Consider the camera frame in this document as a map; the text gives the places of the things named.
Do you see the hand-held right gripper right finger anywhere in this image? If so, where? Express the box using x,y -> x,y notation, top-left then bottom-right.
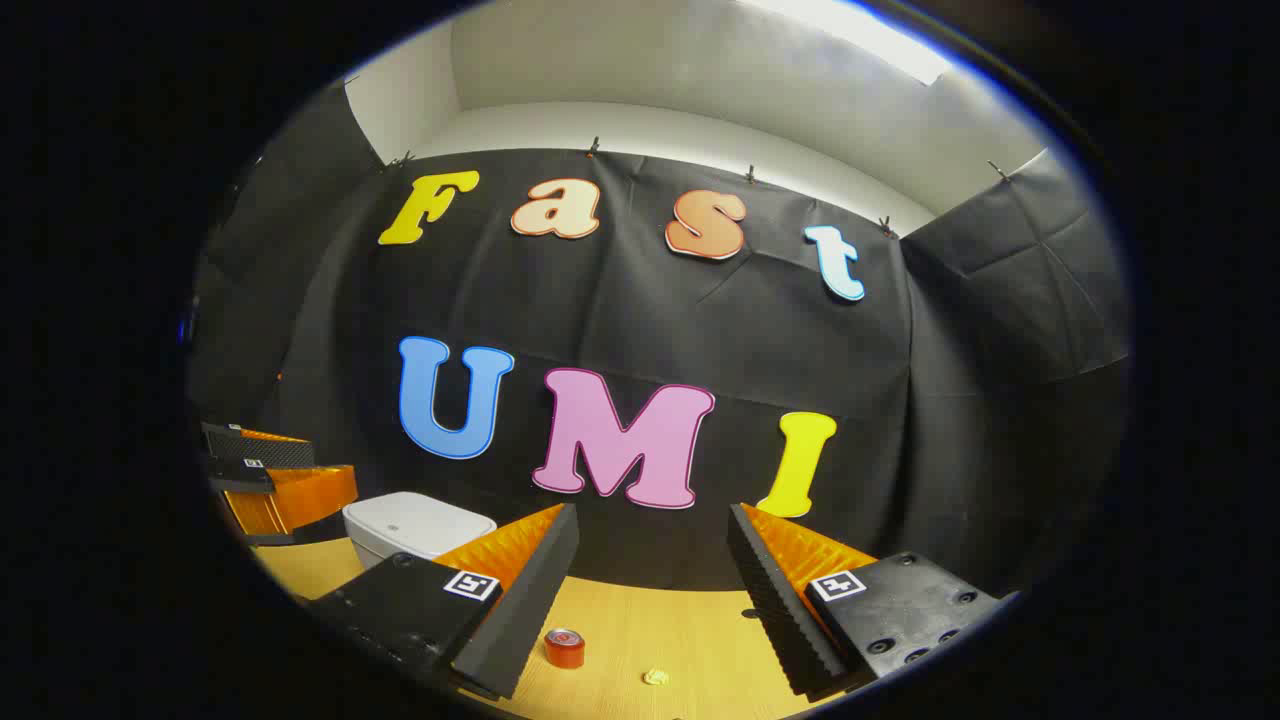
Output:
727,503 -> 1006,701

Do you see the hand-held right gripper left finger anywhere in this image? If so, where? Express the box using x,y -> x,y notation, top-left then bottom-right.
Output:
305,503 -> 581,701

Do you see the white desktop garbage bin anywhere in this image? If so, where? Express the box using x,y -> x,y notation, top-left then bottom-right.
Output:
342,491 -> 498,571

